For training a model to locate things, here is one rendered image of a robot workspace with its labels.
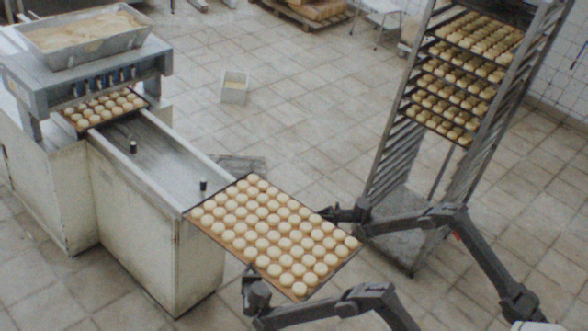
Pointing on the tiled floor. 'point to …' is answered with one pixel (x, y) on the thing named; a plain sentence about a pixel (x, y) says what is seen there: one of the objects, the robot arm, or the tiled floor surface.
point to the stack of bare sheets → (240, 165)
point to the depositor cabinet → (56, 168)
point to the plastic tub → (234, 86)
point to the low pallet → (304, 17)
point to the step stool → (381, 17)
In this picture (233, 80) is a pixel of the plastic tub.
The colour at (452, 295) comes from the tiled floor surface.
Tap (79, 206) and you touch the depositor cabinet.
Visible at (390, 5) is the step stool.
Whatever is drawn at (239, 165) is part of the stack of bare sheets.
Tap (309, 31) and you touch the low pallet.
